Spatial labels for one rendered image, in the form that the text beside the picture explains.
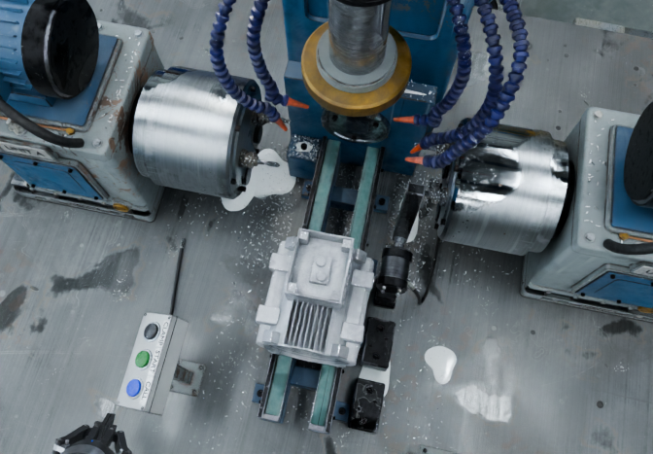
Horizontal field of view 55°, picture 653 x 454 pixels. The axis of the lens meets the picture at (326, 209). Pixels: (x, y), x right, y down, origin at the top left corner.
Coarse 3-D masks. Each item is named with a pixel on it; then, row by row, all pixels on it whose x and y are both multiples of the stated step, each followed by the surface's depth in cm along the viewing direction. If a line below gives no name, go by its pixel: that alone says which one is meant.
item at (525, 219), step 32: (512, 128) 119; (480, 160) 114; (512, 160) 113; (544, 160) 114; (448, 192) 120; (480, 192) 113; (512, 192) 113; (544, 192) 112; (448, 224) 118; (480, 224) 116; (512, 224) 115; (544, 224) 115
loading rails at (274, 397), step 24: (336, 144) 142; (336, 168) 145; (312, 192) 137; (336, 192) 146; (360, 192) 138; (312, 216) 136; (360, 216) 136; (360, 240) 134; (288, 360) 125; (264, 384) 123; (288, 384) 127; (312, 384) 131; (336, 384) 123; (264, 408) 122; (336, 408) 131
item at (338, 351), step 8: (288, 240) 117; (288, 248) 117; (360, 256) 115; (264, 336) 111; (272, 336) 110; (272, 344) 111; (336, 344) 110; (272, 352) 122; (336, 352) 109; (344, 352) 110
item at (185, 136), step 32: (160, 96) 119; (192, 96) 119; (224, 96) 119; (256, 96) 128; (160, 128) 118; (192, 128) 117; (224, 128) 117; (256, 128) 134; (160, 160) 120; (192, 160) 119; (224, 160) 118; (256, 160) 124; (224, 192) 124
